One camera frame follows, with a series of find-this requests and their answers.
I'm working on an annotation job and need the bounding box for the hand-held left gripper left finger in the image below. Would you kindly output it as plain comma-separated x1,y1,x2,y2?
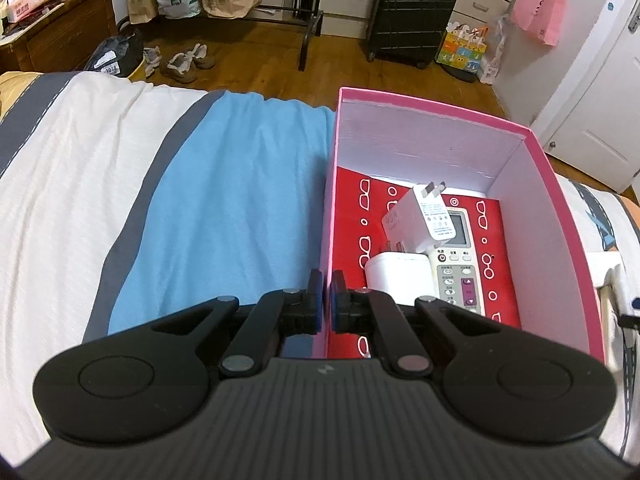
149,268,325,377

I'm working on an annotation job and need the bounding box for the black suitcase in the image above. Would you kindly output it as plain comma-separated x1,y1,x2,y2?
366,0,462,70

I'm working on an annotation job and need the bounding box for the pink tissue pack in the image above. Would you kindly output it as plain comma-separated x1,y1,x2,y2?
0,0,54,24

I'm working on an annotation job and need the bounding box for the large white charger cube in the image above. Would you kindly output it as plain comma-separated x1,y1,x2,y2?
364,241,434,307

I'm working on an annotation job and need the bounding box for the black clothes rack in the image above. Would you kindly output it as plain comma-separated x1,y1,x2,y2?
116,0,325,72

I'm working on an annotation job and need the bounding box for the dark plastic bag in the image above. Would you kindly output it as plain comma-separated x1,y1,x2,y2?
83,29,146,79

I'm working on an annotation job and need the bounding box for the grey white shoe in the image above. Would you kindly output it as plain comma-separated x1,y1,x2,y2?
142,45,164,79
159,52,199,84
187,42,217,70

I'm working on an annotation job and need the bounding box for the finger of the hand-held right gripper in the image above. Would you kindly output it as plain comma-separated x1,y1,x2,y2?
617,295,640,332

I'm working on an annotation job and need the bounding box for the striped bed sheet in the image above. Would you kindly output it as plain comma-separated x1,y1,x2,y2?
0,71,640,466

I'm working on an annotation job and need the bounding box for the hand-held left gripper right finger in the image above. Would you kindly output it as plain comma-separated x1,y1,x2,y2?
327,269,494,379

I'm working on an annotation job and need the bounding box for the pink paper bag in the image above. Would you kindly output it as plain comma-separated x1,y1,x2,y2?
510,0,569,47

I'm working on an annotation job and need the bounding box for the white plastic bag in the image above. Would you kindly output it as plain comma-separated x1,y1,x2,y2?
479,14,512,86

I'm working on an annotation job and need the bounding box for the pink cardboard box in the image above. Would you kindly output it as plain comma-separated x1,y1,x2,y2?
315,86,607,367

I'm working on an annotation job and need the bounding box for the white remote control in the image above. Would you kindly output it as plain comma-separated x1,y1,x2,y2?
427,188,489,317

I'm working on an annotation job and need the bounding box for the white door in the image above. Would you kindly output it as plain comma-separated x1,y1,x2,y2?
529,0,640,194

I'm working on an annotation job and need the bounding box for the white plug charger with prongs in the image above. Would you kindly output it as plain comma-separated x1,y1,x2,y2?
380,182,457,256

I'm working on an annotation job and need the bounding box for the wooden nightstand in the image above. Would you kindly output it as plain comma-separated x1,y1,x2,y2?
0,0,117,74

